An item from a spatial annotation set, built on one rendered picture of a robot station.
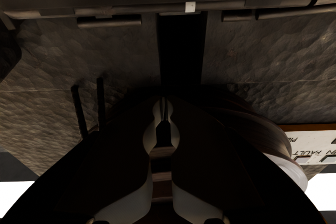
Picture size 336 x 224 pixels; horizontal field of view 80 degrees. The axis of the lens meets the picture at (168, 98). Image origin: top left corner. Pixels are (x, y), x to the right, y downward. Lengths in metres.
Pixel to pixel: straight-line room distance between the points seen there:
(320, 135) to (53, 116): 0.62
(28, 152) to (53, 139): 0.12
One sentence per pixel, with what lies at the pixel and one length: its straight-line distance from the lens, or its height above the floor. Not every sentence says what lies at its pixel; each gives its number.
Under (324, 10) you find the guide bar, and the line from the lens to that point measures 0.29.
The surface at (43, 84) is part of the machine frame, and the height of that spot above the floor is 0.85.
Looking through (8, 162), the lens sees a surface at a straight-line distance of 9.98.
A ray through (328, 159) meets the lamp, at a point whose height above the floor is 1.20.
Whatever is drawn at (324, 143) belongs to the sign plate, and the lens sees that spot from 0.65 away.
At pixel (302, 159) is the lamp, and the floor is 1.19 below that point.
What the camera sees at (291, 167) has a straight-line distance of 0.37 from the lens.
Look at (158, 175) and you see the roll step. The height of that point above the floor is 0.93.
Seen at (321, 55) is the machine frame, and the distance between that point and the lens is 0.35.
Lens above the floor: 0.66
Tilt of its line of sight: 47 degrees up
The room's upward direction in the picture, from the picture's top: 177 degrees clockwise
